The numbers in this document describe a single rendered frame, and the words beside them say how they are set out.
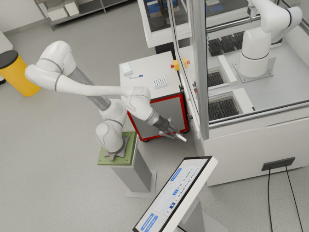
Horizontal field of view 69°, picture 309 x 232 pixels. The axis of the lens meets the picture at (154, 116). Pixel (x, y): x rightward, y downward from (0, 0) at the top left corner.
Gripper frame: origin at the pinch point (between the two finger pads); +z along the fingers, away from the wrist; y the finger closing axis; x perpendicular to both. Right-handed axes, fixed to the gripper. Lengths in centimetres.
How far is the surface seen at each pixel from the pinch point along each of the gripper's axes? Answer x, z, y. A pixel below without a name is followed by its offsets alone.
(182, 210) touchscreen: -41.1, 2.2, -25.7
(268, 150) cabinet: 13, 73, 30
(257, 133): -1, 44, 31
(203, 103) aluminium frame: -18.7, -9.7, 22.1
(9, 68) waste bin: 241, -167, -67
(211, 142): 5.7, 23.5, 8.3
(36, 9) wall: 448, -248, 34
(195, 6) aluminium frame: -50, -48, 42
